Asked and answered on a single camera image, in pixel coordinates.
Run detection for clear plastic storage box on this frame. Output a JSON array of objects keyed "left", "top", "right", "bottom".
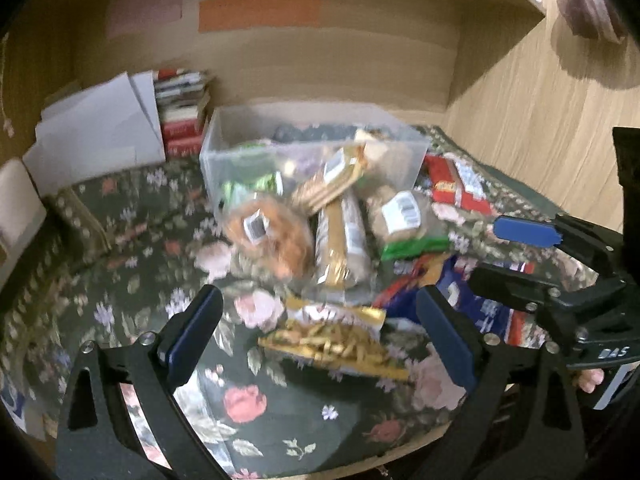
[{"left": 200, "top": 101, "right": 432, "bottom": 221}]

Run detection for white paper sheets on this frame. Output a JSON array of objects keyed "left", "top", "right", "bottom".
[{"left": 23, "top": 70, "right": 165, "bottom": 196}]

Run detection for pink paper note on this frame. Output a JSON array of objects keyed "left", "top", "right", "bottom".
[{"left": 105, "top": 0, "right": 182, "bottom": 39}]

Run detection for stack of books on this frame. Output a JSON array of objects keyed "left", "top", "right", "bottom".
[{"left": 153, "top": 68, "right": 212, "bottom": 159}]

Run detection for orange paper note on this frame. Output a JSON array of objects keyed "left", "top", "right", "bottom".
[{"left": 198, "top": 0, "right": 322, "bottom": 32}]

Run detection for floral green tablecloth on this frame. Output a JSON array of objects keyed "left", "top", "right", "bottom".
[{"left": 1, "top": 128, "right": 596, "bottom": 479}]

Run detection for long brown biscuit pack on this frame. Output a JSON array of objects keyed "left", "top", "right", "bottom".
[{"left": 314, "top": 191, "right": 372, "bottom": 290}]

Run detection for blue white card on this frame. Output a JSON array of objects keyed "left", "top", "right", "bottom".
[{"left": 1, "top": 378, "right": 27, "bottom": 434}]

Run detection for round bun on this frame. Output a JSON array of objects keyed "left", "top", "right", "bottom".
[{"left": 222, "top": 194, "right": 314, "bottom": 281}]

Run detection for yellow fries snack bag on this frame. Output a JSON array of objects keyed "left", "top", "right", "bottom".
[{"left": 258, "top": 297, "right": 409, "bottom": 382}]

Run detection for cream ceramic mug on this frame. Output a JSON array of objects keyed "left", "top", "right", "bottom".
[{"left": 0, "top": 158, "right": 47, "bottom": 278}]

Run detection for green pea snack bag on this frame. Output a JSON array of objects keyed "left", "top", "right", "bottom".
[{"left": 219, "top": 171, "right": 284, "bottom": 208}]

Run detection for brown cracker pack with barcode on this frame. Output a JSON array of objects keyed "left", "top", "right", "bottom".
[{"left": 290, "top": 144, "right": 369, "bottom": 217}]

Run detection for cookie bag with green tie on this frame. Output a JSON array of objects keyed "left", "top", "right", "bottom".
[{"left": 366, "top": 185, "right": 450, "bottom": 261}]

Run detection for red snack packet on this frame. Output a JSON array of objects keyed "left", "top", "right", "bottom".
[{"left": 423, "top": 155, "right": 492, "bottom": 216}]

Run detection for blue snack bag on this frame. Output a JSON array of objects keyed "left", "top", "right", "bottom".
[{"left": 372, "top": 252, "right": 547, "bottom": 348}]

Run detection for person's hand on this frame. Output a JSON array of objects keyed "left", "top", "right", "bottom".
[{"left": 573, "top": 368, "right": 604, "bottom": 394}]

